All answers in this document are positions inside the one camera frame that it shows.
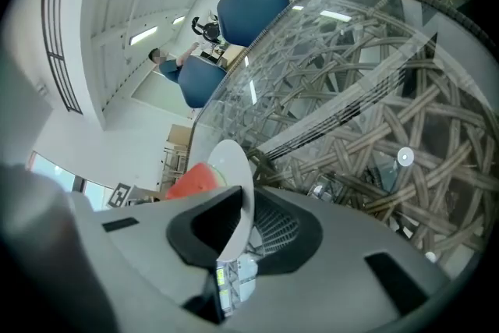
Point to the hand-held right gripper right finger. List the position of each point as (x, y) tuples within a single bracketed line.
[(331, 245)]

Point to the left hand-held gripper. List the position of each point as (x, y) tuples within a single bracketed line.
[(121, 194)]

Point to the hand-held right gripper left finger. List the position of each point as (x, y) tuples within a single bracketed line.
[(140, 257)]

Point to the red watermelon slice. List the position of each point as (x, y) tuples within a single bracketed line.
[(193, 181)]

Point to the white round plate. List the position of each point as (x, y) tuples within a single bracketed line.
[(230, 164)]

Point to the small white disc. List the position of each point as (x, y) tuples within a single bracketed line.
[(405, 156)]

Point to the small blue chair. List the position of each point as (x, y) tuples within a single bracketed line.
[(199, 83)]

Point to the black window grille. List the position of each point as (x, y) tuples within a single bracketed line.
[(58, 50)]

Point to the glass-topped wicker table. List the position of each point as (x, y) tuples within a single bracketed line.
[(351, 89)]

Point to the long ceiling light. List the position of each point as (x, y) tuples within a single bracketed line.
[(143, 35)]

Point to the short ceiling light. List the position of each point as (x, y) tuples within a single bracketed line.
[(179, 20)]

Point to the black steering wheel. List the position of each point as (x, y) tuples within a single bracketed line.
[(210, 30)]

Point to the large blue chair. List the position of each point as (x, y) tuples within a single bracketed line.
[(249, 8)]

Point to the wooden chair frame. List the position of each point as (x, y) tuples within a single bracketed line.
[(177, 152)]

